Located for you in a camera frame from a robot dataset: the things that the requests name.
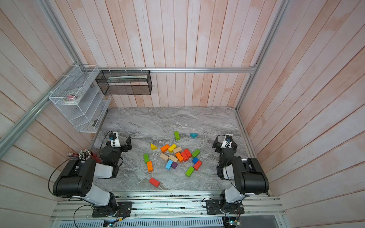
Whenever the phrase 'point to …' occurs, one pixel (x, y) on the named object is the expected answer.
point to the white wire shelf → (83, 103)
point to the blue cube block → (195, 160)
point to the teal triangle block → (194, 135)
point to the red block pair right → (187, 153)
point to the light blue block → (168, 165)
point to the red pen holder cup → (94, 156)
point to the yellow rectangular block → (172, 147)
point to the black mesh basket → (125, 82)
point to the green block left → (146, 158)
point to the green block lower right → (189, 172)
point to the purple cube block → (174, 165)
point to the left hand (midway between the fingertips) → (124, 137)
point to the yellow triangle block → (153, 147)
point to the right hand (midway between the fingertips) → (224, 137)
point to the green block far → (177, 135)
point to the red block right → (197, 165)
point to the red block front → (154, 182)
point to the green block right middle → (196, 153)
